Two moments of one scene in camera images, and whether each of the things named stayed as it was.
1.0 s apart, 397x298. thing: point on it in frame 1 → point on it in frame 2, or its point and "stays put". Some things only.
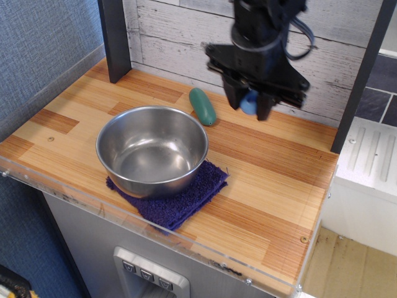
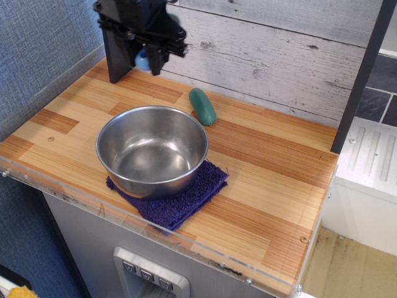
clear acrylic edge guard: (230, 263) stays put
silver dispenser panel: (141, 277) stays put
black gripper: (267, 71) → (141, 22)
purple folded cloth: (167, 213) stays put
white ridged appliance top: (368, 156) stays put
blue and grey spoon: (249, 103) → (142, 61)
